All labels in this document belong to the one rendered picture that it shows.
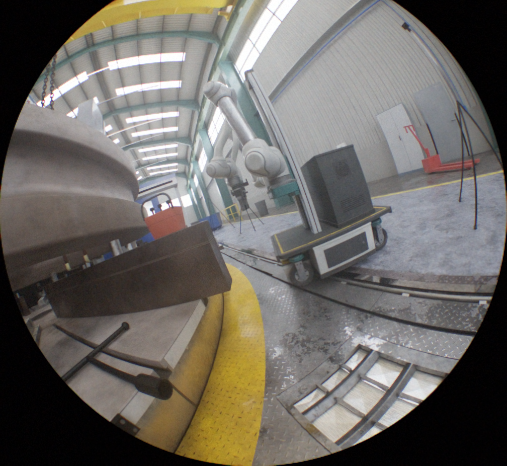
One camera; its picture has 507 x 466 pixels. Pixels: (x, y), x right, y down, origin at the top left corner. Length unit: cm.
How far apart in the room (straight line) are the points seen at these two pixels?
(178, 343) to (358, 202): 132
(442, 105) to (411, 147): 175
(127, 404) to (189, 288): 66
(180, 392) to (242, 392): 24
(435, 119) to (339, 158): 514
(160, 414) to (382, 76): 722
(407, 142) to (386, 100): 160
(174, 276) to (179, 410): 66
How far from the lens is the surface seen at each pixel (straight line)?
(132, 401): 65
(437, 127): 614
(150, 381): 56
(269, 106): 143
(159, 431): 78
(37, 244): 108
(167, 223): 92
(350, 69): 725
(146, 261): 102
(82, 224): 121
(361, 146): 688
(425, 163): 460
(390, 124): 587
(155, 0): 1132
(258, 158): 88
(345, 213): 127
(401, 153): 581
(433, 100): 623
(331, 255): 119
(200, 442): 82
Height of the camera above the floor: 68
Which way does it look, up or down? 3 degrees down
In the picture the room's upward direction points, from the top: 20 degrees counter-clockwise
